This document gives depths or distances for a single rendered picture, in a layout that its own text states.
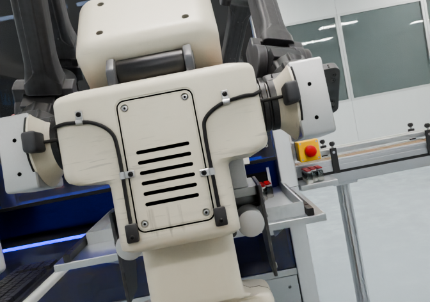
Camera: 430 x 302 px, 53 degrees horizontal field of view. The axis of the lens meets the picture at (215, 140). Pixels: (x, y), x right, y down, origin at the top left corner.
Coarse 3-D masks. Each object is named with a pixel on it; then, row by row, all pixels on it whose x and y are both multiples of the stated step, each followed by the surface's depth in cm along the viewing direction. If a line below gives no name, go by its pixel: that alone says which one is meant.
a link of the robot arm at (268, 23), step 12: (252, 0) 91; (264, 0) 88; (276, 0) 89; (252, 12) 91; (264, 12) 85; (276, 12) 86; (264, 24) 83; (276, 24) 83; (264, 36) 80; (276, 36) 80; (288, 36) 81; (252, 48) 79; (264, 48) 76; (300, 48) 78; (252, 60) 78; (264, 60) 75; (264, 72) 75
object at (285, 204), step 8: (280, 192) 143; (288, 192) 130; (272, 200) 133; (280, 200) 131; (288, 200) 129; (296, 200) 118; (272, 208) 110; (280, 208) 110; (288, 208) 110; (296, 208) 110; (304, 208) 110; (272, 216) 110; (280, 216) 110; (288, 216) 110
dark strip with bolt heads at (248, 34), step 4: (248, 24) 145; (248, 28) 146; (248, 32) 146; (244, 36) 146; (248, 36) 146; (244, 40) 146; (248, 40) 146; (244, 44) 146; (244, 48) 146; (244, 52) 146; (244, 56) 146; (244, 60) 146
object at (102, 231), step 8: (104, 216) 142; (96, 224) 132; (104, 224) 141; (88, 232) 122; (96, 232) 122; (104, 232) 122; (112, 232) 122; (88, 240) 122; (96, 240) 122; (104, 240) 122; (112, 240) 122
